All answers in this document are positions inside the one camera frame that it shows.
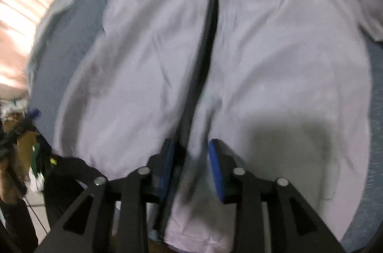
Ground pink window curtain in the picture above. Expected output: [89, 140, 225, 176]
[0, 0, 53, 100]

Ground person's left hand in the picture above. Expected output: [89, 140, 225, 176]
[1, 156, 27, 206]

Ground blue patterned bed sheet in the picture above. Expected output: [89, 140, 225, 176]
[28, 0, 383, 253]

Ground light grey blanket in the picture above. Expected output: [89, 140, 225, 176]
[25, 0, 76, 95]

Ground grey black zip jacket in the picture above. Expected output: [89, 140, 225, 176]
[52, 0, 383, 253]

